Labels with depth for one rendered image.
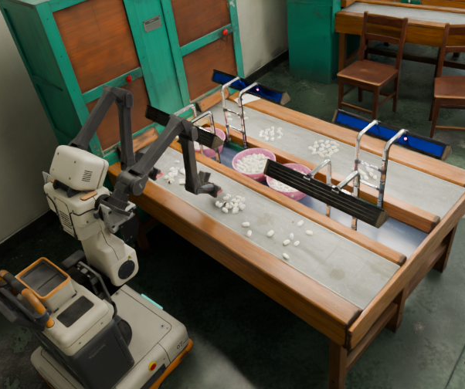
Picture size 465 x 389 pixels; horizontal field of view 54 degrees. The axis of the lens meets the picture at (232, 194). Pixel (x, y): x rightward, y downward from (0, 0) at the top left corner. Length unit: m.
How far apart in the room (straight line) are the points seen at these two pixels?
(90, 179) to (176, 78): 1.36
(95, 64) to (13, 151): 1.16
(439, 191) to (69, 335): 1.93
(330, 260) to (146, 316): 1.12
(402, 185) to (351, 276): 0.71
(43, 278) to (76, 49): 1.25
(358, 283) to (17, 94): 2.62
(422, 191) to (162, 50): 1.77
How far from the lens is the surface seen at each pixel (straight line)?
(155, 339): 2.59
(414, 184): 2.64
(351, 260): 2.18
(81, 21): 2.72
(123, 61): 2.89
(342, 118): 2.51
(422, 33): 4.65
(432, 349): 2.86
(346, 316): 1.96
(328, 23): 4.98
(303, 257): 2.19
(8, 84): 3.54
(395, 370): 2.75
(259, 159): 2.82
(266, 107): 3.30
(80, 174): 1.95
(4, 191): 3.74
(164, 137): 2.02
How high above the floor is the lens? 2.37
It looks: 39 degrees down
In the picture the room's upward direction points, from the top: 9 degrees counter-clockwise
